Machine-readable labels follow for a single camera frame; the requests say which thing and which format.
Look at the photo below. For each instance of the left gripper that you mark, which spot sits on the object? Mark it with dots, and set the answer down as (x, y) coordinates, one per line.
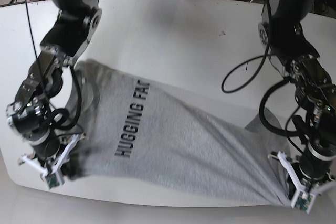
(308, 175)

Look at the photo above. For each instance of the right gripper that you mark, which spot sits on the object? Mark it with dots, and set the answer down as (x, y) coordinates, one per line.
(51, 153)

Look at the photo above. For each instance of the grey t-shirt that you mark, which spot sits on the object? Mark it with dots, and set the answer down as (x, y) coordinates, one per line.
(135, 129)

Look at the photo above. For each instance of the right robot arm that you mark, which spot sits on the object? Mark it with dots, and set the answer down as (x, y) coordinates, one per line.
(49, 131)

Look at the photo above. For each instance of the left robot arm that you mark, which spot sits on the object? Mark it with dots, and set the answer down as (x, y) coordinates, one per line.
(282, 35)

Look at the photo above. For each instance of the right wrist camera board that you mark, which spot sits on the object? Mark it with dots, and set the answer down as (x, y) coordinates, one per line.
(53, 180)

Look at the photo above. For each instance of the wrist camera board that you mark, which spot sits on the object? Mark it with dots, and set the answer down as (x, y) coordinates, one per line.
(53, 180)
(302, 200)

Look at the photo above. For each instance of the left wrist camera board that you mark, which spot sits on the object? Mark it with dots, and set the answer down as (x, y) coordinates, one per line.
(302, 200)

